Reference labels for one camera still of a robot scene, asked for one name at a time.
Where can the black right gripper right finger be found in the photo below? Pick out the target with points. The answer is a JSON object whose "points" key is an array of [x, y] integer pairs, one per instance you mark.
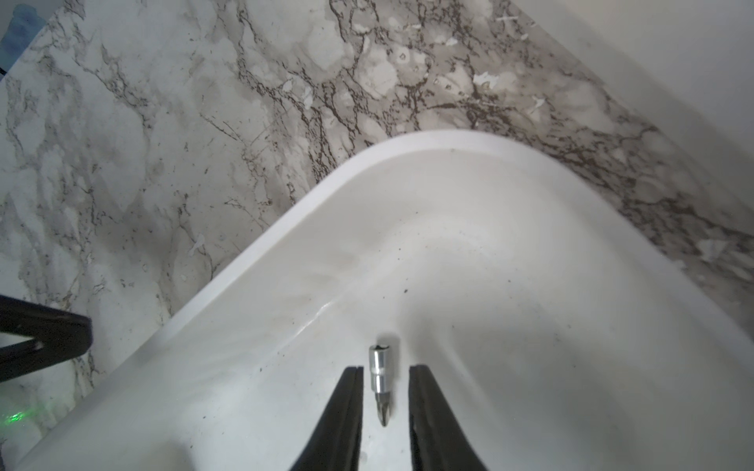
{"points": [[436, 438]]}

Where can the silver screwdriver bit socket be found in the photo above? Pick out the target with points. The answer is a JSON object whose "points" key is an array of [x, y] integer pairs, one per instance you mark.
{"points": [[381, 380]]}

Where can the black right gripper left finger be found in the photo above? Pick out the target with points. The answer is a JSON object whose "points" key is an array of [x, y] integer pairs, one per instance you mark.
{"points": [[335, 443]]}

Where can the white plastic storage box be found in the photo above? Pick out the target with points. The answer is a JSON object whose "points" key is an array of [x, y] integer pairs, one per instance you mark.
{"points": [[561, 338]]}

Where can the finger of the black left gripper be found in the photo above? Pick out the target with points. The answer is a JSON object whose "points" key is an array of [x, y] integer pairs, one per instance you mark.
{"points": [[53, 336]]}

